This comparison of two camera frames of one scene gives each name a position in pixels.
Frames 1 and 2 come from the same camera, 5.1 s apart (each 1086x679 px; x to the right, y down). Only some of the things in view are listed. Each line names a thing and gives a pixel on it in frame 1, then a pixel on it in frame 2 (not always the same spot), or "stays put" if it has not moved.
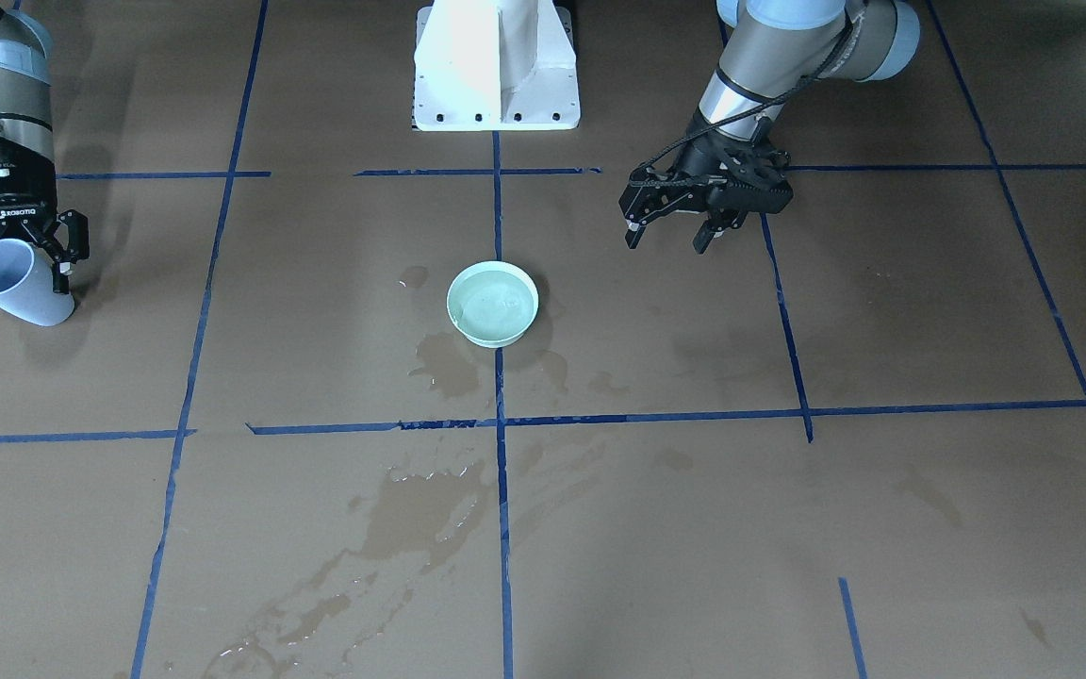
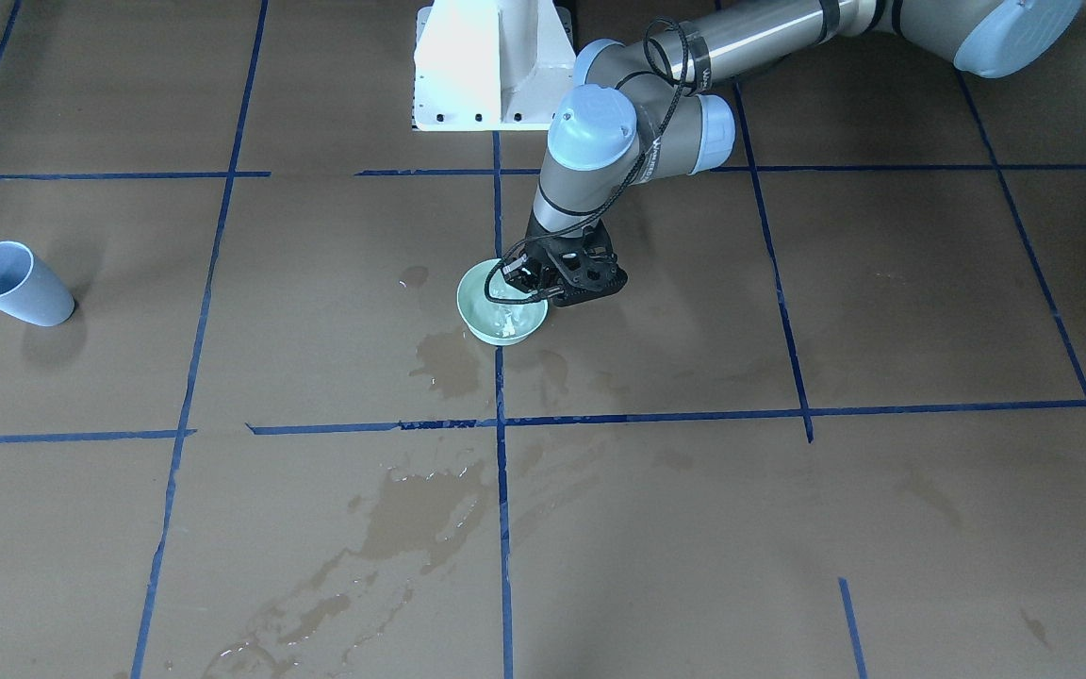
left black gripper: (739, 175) → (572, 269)
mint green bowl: (492, 304) stays put
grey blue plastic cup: (14, 274) stays put
